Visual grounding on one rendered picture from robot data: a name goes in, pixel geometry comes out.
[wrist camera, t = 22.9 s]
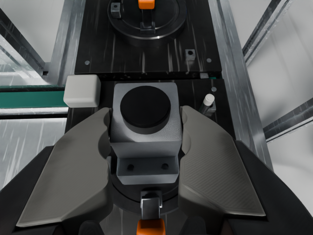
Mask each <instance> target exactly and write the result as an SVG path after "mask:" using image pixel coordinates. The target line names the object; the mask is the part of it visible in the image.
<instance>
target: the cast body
mask: <svg viewBox="0 0 313 235"><path fill-rule="evenodd" d="M182 139H183V132H182V124H181V116H180V108H179V100H178V92H177V85H176V83H118V84H116V85H115V88H114V98H113V108H112V118H111V128H110V138H109V141H110V144H111V146H112V148H113V150H114V152H115V154H116V155H117V171H116V174H117V177H118V178H119V180H120V181H121V182H122V184H124V185H136V184H161V183H174V182H175V181H176V179H177V177H178V175H179V164H178V153H179V150H180V147H181V144H182Z"/></svg>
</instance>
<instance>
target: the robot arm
mask: <svg viewBox="0 0 313 235"><path fill-rule="evenodd" d="M180 116H181V124H182V132H183V139H182V151H183V152H184V153H185V155H184V156H183V157H182V158H181V160H180V172H179V184H178V207H179V209H180V210H181V211H182V212H183V213H184V214H185V215H186V216H188V218H187V219H186V221H185V223H184V225H183V227H182V229H181V231H180V233H179V235H313V217H312V215H311V214H310V213H309V211H308V210H307V208H306V207H305V206H304V204H303V203H302V202H301V201H300V199H299V198H298V197H297V196H296V195H295V194H294V192H293V191H292V190H291V189H290V188H289V187H288V186H287V185H286V184H285V183H284V182H283V181H282V180H281V179H280V178H279V177H278V176H277V175H276V174H275V173H274V172H273V171H272V170H271V169H270V168H269V167H268V166H267V165H266V164H265V163H264V162H263V161H262V160H261V159H260V158H259V157H258V156H257V155H256V154H255V153H254V152H253V151H252V150H251V149H250V148H249V147H248V146H247V145H246V144H245V143H244V142H243V141H242V140H235V139H234V138H233V137H232V136H231V135H230V134H229V133H228V132H226V131H225V130H224V129H223V128H222V127H221V126H219V125H218V124H217V123H215V122H214V121H212V120H211V119H209V118H208V117H206V116H204V115H203V114H201V113H200V112H198V111H196V110H195V109H193V108H191V107H190V106H187V105H184V106H180ZM111 118H112V108H107V107H104V108H102V109H100V110H99V111H97V112H96V113H94V114H93V115H91V116H90V117H88V118H86V119H85V120H83V121H81V122H80V123H79V124H77V125H76V126H74V127H73V128H72V129H70V130H69V131H68V132H66V133H65V134H64V135H63V136H62V137H61V138H60V139H59V140H58V141H57V142H56V143H55V144H54V145H52V146H46V147H45V148H44V149H43V150H42V151H41V152H40V153H38V154H37V155H36V156H35V157H34V158H33V159H32V160H31V161H30V162H29V163H28V164H27V165H26V166H25V167H24V168H23V169H22V170H21V171H20V172H19V173H18V174H17V175H16V176H15V177H14V178H13V179H12V180H11V181H10V182H9V183H8V184H7V185H5V186H4V187H3V188H2V189H1V190H0V235H105V234H104V232H103V230H102V228H101V226H100V224H99V223H100V222H101V221H102V220H103V219H105V218H106V217H107V216H108V215H109V214H110V213H111V212H112V210H113V206H114V201H113V185H112V180H111V175H110V169H109V163H108V161H107V160H106V158H107V156H108V155H109V154H110V152H111V148H110V142H109V135H110V128H111Z"/></svg>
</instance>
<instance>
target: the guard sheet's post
mask: <svg viewBox="0 0 313 235"><path fill-rule="evenodd" d="M0 58H1V59H2V60H3V61H4V62H6V63H7V64H8V65H9V66H10V67H11V68H12V69H13V70H14V71H16V72H17V73H18V74H19V75H20V76H21V77H22V78H31V76H33V77H34V78H42V75H43V71H42V70H41V69H44V67H45V62H44V61H43V60H42V58H41V57H40V56H39V55H38V53H37V52H36V51H35V50H34V48H33V47H32V46H31V45H30V44H29V42H28V41H27V40H26V39H25V37H24V36H23V35H22V34H21V32H20V31H19V30H18V29H17V27H16V26H15V25H14V24H13V23H12V22H11V20H10V19H9V18H8V17H7V15H6V14H5V13H4V12H3V11H2V9H1V8H0Z"/></svg>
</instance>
